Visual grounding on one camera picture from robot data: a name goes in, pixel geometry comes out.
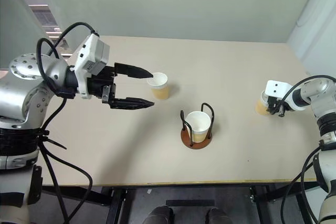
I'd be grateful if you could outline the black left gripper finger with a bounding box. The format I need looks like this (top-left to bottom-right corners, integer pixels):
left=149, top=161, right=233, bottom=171
left=109, top=97, right=156, bottom=110
left=114, top=62, right=155, bottom=80

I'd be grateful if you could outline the dark rounded shape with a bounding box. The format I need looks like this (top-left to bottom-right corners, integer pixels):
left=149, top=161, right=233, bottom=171
left=205, top=207, right=233, bottom=224
left=149, top=206, right=174, bottom=224

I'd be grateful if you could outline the white and tan paper cup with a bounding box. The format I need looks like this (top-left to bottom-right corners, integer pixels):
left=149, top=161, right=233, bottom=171
left=255, top=90, right=271, bottom=116
left=185, top=111, right=212, bottom=144
left=146, top=72, right=170, bottom=101

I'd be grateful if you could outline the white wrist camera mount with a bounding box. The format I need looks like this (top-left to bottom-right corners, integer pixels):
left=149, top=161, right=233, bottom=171
left=74, top=34, right=111, bottom=100
left=263, top=79, right=308, bottom=112

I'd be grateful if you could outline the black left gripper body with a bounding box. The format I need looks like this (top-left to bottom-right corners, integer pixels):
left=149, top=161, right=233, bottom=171
left=86, top=63, right=118, bottom=107

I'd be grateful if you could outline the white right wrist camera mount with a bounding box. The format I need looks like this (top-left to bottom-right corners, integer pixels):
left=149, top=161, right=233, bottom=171
left=263, top=79, right=308, bottom=112

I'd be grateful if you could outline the black wire cup holder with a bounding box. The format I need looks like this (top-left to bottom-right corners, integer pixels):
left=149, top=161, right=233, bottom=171
left=180, top=102, right=214, bottom=150

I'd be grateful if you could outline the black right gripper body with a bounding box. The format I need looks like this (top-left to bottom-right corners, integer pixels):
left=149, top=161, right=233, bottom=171
left=267, top=96, right=288, bottom=118

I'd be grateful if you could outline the black metal table frame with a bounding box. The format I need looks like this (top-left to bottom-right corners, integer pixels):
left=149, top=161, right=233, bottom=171
left=41, top=181, right=320, bottom=224

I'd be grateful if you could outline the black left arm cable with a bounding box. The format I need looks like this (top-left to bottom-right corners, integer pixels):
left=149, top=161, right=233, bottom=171
left=36, top=22, right=100, bottom=224

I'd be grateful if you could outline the black zip tie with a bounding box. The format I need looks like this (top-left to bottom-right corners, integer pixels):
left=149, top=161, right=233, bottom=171
left=36, top=129, right=68, bottom=151

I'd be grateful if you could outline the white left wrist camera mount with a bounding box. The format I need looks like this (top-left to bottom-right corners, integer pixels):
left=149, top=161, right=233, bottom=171
left=74, top=34, right=111, bottom=100

